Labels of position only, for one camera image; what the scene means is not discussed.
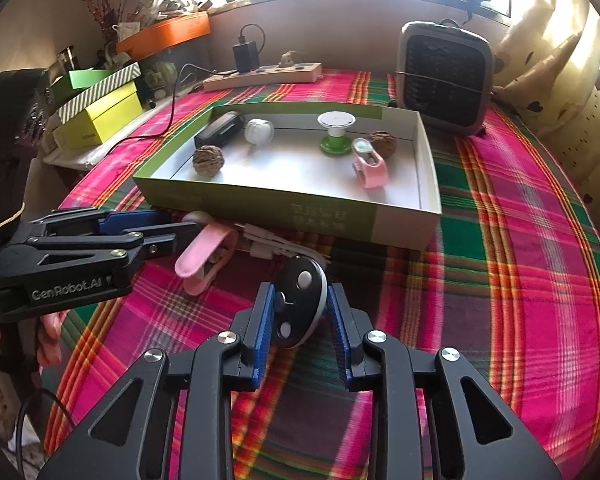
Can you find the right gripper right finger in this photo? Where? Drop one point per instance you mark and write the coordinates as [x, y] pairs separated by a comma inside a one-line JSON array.
[[473, 432]]

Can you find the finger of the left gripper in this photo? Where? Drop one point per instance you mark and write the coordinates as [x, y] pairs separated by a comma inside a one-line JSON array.
[[93, 221], [164, 240]]

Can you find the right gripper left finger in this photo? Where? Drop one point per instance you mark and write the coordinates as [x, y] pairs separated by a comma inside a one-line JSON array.
[[129, 432]]

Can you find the white mushroom knob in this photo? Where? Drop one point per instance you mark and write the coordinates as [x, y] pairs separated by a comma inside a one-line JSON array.
[[200, 217]]

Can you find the long pink clip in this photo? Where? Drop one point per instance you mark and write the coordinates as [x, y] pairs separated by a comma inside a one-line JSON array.
[[205, 257]]

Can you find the large brown walnut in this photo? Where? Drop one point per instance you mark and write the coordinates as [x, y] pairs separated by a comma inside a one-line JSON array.
[[208, 160]]

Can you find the black rectangular device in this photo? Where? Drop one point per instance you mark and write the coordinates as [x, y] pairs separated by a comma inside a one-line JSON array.
[[220, 131]]

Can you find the small white jar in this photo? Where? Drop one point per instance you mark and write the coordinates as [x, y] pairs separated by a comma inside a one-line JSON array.
[[259, 132]]

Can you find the black round button device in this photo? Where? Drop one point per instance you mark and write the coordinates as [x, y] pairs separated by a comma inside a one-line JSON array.
[[300, 301]]

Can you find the green white spool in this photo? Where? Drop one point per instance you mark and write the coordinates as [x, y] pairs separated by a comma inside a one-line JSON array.
[[336, 142]]

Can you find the short pink clip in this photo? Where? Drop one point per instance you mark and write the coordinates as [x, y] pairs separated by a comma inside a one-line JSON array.
[[368, 165]]

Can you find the small brown walnut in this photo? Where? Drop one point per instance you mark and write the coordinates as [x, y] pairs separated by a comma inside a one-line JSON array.
[[384, 143]]

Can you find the person's left hand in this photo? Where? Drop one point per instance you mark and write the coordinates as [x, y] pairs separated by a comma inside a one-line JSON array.
[[28, 342]]

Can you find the white foam board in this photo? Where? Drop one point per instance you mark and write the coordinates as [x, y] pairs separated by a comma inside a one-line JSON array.
[[85, 159]]

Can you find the yellow box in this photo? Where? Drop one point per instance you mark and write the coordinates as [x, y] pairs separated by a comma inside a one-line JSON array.
[[98, 122]]

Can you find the striped green box lid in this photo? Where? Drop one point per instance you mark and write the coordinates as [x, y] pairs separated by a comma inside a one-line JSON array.
[[92, 90]]

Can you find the plaid pink green tablecloth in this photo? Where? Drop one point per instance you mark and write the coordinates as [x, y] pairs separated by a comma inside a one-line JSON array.
[[511, 279]]

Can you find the beige power strip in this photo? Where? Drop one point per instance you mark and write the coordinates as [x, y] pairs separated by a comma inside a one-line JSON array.
[[300, 73]]

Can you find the black charger adapter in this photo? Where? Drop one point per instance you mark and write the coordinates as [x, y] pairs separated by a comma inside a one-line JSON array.
[[246, 57]]

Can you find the orange tray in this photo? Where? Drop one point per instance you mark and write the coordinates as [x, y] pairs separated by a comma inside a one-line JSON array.
[[164, 35]]

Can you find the green white cardboard tray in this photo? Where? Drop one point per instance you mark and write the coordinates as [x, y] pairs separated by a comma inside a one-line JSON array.
[[291, 184]]

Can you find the grey black space heater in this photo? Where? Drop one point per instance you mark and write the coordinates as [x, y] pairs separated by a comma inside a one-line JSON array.
[[445, 74]]

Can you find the cream heart curtain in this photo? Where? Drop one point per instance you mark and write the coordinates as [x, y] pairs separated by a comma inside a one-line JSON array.
[[547, 67]]

